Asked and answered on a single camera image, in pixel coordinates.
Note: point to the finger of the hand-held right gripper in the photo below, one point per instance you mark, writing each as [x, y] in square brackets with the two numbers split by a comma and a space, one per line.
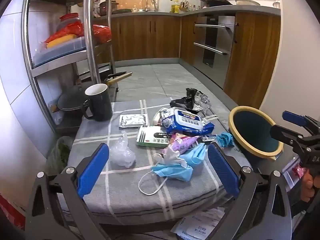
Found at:
[295, 118]
[285, 133]

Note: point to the silver foil tray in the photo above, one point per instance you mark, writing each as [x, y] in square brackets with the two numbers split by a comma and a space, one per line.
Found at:
[132, 120]

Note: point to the yellow bottle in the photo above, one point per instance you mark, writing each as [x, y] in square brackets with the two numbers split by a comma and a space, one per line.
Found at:
[175, 8]

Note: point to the wooden kitchen cabinets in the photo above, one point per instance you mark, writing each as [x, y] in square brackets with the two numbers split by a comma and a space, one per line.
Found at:
[140, 37]

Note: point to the steel kitchen faucet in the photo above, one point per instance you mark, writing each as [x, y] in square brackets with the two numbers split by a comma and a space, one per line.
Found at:
[150, 3]

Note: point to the teal bin with yellow rim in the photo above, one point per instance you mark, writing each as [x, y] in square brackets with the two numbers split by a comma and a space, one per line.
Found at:
[250, 130]

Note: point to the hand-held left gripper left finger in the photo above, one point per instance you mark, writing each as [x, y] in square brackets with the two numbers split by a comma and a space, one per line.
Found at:
[92, 170]

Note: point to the person's right hand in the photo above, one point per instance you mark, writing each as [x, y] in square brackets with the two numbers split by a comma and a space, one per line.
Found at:
[307, 186]

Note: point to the steel shelf rack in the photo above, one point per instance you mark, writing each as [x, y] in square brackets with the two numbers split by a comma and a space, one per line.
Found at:
[90, 30]

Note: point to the white bowl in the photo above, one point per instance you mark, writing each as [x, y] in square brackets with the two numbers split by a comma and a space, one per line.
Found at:
[247, 2]

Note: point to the orange plastic bag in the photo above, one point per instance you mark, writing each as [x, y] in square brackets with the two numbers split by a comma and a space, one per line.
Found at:
[67, 31]

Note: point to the black plastic bag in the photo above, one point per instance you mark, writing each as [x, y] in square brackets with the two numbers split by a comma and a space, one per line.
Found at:
[182, 102]

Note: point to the green white medicine box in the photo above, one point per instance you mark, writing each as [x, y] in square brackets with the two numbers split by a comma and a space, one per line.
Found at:
[150, 137]

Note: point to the silver foil wrapper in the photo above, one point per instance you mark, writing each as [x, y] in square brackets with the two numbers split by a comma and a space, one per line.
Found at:
[202, 100]

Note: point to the blue face mask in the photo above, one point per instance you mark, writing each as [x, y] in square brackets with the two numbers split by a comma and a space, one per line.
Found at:
[197, 153]
[175, 172]

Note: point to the bag of green vegetables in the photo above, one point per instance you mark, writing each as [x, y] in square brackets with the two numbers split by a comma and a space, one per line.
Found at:
[60, 155]

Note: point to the red plastic bag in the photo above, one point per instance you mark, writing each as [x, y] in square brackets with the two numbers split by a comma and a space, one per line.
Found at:
[102, 33]

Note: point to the black mug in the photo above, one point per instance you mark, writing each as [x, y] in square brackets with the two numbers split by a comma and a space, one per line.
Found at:
[100, 105]

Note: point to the grey blue storage tray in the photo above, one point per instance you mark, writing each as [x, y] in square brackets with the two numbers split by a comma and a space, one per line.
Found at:
[62, 51]

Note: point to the red lidded jar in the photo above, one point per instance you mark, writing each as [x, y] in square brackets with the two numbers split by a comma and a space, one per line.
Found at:
[68, 20]

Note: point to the steel built-in oven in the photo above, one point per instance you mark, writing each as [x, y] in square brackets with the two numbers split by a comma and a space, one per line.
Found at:
[212, 42]

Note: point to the clear plastic bag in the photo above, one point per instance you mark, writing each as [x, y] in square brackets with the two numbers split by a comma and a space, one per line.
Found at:
[122, 155]

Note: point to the yellow packet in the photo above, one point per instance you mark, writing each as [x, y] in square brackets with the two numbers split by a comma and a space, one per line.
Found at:
[60, 41]

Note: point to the red box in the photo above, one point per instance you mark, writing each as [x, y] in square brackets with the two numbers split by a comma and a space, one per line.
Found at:
[12, 210]

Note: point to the black wok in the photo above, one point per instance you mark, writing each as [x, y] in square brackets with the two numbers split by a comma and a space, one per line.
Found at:
[217, 2]

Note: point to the knife block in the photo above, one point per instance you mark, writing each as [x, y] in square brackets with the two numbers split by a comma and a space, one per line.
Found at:
[184, 7]

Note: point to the small blue white sachet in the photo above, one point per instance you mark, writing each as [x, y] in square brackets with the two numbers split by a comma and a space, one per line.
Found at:
[208, 137]

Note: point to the teal paper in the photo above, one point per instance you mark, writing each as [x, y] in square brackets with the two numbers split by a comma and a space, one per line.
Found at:
[225, 138]

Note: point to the white printed papers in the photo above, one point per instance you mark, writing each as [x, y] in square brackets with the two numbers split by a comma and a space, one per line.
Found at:
[197, 225]

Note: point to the grey checked cloth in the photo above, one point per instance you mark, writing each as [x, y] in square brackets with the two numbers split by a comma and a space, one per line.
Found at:
[125, 192]

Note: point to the pink snack wrapper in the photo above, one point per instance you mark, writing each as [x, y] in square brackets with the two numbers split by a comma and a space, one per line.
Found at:
[182, 142]

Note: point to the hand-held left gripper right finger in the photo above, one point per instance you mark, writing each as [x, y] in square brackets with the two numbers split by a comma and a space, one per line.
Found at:
[222, 167]

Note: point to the blue wet wipes pack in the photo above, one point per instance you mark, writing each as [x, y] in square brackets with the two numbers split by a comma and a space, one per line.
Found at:
[187, 121]

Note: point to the small red packet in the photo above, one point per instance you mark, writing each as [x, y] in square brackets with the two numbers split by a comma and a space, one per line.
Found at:
[298, 172]

